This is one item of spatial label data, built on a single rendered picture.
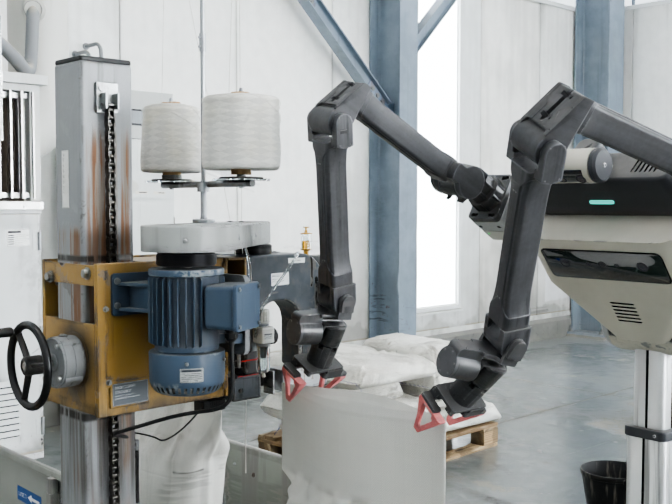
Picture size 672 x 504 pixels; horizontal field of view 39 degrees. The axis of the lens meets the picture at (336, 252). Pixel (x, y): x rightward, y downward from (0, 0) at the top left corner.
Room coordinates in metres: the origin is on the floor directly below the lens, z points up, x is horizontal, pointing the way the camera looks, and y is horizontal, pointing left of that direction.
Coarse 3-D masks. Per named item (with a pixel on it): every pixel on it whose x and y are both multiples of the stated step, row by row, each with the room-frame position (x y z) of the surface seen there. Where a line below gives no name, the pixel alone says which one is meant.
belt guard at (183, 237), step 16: (160, 224) 1.90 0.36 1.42; (176, 224) 1.90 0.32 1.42; (192, 224) 1.90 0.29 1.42; (208, 224) 1.90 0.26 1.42; (224, 224) 1.90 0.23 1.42; (240, 224) 1.95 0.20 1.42; (256, 224) 2.09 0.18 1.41; (144, 240) 1.81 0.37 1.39; (160, 240) 1.78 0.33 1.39; (176, 240) 1.78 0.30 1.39; (192, 240) 1.78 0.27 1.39; (208, 240) 1.79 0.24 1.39; (224, 240) 1.83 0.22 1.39; (240, 240) 1.94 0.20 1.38; (256, 240) 2.09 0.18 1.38
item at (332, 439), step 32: (288, 416) 2.12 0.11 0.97; (320, 416) 1.97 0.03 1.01; (352, 416) 1.90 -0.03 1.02; (384, 416) 1.86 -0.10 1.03; (288, 448) 2.12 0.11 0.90; (320, 448) 1.98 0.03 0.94; (352, 448) 1.90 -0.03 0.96; (384, 448) 1.86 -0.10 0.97; (416, 448) 1.83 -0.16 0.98; (320, 480) 1.98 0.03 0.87; (352, 480) 1.90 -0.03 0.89; (384, 480) 1.86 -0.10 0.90; (416, 480) 1.83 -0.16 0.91
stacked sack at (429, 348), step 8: (376, 336) 5.79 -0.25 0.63; (384, 336) 5.79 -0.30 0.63; (392, 336) 5.78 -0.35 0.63; (400, 336) 5.78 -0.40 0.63; (408, 336) 5.78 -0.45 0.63; (416, 336) 5.78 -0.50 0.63; (368, 344) 5.68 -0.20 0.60; (376, 344) 5.65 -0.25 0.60; (384, 344) 5.62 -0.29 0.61; (392, 344) 5.60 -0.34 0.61; (400, 344) 5.58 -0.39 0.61; (408, 344) 5.52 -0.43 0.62; (416, 344) 5.51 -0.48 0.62; (424, 344) 5.52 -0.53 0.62; (432, 344) 5.50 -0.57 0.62; (440, 344) 5.51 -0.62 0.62; (400, 352) 5.50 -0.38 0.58; (408, 352) 5.46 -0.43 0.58; (416, 352) 5.43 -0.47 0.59; (424, 352) 5.38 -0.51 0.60; (432, 352) 5.36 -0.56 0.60; (432, 360) 5.34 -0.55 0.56
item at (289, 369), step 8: (288, 368) 2.01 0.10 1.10; (296, 368) 2.03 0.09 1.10; (288, 376) 2.03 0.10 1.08; (296, 376) 2.00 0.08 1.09; (288, 384) 2.04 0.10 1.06; (296, 384) 1.99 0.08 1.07; (304, 384) 1.99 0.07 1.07; (288, 392) 2.04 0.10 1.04; (296, 392) 2.01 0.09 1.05; (288, 400) 2.04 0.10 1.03
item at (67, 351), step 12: (60, 336) 1.91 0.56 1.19; (72, 336) 1.92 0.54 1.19; (60, 348) 1.87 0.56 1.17; (72, 348) 1.89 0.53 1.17; (60, 360) 1.88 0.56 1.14; (72, 360) 1.87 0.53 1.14; (84, 360) 1.89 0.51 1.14; (60, 372) 1.88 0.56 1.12; (72, 372) 1.88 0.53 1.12; (84, 372) 1.90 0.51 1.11; (60, 384) 1.88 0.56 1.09; (72, 384) 1.90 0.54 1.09
